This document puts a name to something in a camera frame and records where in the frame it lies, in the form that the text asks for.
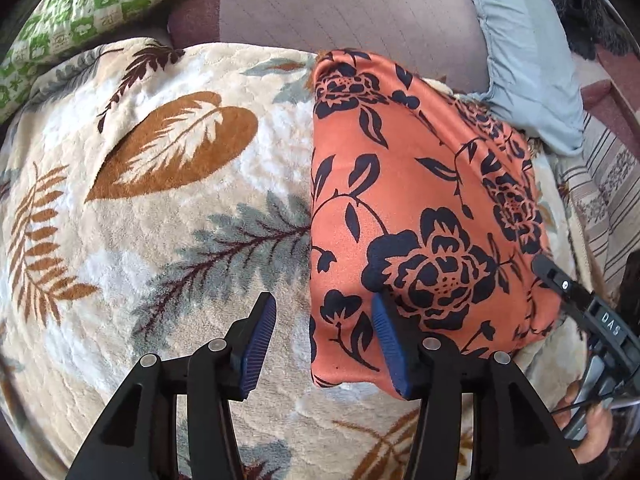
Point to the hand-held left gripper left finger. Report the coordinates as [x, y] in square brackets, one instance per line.
[260, 340]

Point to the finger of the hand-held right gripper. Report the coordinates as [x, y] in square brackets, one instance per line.
[560, 285]

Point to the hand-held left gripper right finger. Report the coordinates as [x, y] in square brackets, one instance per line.
[391, 345]

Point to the orange floral garment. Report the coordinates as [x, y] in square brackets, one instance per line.
[410, 160]

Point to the person's right hand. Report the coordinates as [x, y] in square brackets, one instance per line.
[592, 435]

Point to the striped beige cloth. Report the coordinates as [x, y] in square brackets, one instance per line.
[605, 175]

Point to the leaf printed blanket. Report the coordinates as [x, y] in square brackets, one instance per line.
[150, 260]

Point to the light blue pillow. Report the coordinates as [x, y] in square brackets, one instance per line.
[525, 60]

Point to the dark fuzzy cloth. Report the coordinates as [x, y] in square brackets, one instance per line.
[585, 10]

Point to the mauve bed sheet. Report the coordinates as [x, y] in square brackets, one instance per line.
[350, 10]

